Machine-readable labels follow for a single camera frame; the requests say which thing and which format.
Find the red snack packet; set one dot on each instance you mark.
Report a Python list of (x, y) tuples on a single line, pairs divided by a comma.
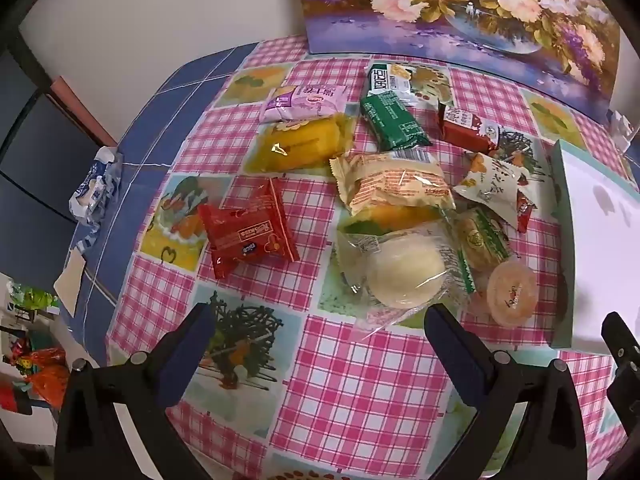
[(245, 230)]

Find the green and white snack packet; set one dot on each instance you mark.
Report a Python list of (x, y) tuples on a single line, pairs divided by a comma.
[(390, 82)]

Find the red-brown snack packet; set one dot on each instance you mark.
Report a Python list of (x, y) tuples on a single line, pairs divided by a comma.
[(465, 127)]

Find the clear-wrapped white bun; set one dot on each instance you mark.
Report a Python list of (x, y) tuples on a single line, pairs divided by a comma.
[(405, 270)]

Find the orange snack packet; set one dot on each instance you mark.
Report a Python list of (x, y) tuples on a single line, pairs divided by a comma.
[(395, 217)]

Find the green-label cookie packet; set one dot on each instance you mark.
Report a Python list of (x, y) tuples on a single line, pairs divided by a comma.
[(482, 242)]

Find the beige cake packet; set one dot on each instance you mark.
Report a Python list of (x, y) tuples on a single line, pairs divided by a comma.
[(390, 180)]

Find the white leaf-print snack packet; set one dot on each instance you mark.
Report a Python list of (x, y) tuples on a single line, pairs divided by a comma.
[(495, 185)]

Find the white tray with teal rim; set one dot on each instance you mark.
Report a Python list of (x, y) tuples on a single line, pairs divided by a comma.
[(600, 235)]

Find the blue and white wrapper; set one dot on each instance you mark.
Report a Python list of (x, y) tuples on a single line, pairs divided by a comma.
[(92, 185)]

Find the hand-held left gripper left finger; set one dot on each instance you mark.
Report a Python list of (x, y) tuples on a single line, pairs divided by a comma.
[(187, 350)]

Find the pink snack packet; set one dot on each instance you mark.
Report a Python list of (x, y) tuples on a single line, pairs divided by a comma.
[(305, 100)]

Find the yellow snack packet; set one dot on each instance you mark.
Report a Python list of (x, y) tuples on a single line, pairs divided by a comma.
[(300, 142)]

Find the flower painting canvas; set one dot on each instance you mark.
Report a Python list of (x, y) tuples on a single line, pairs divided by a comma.
[(450, 10)]

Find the orange jelly cup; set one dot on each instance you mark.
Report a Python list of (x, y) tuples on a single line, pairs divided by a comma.
[(512, 292)]

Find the beige paper piece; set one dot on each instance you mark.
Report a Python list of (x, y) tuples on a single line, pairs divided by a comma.
[(69, 280)]

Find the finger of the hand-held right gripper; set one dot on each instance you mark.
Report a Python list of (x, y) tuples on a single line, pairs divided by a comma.
[(620, 342)]

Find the green plastic bag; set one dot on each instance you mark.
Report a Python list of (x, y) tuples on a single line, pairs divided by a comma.
[(35, 297)]

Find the orange plastic bag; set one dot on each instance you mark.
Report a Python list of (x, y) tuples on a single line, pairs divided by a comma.
[(47, 375)]

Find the dark green snack packet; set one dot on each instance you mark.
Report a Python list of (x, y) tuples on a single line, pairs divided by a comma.
[(395, 122)]

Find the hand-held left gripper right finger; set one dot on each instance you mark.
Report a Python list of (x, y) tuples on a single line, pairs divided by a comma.
[(455, 355)]

